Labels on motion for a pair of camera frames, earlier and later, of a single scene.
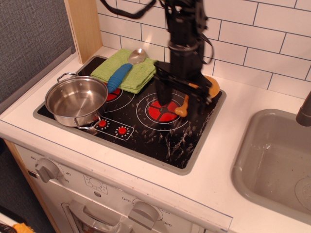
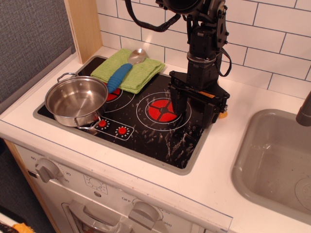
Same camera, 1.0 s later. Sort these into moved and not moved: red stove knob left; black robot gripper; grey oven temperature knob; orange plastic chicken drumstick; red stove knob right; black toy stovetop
Moved: black robot gripper; orange plastic chicken drumstick
Not moved: grey oven temperature knob; black toy stovetop; red stove knob right; red stove knob left
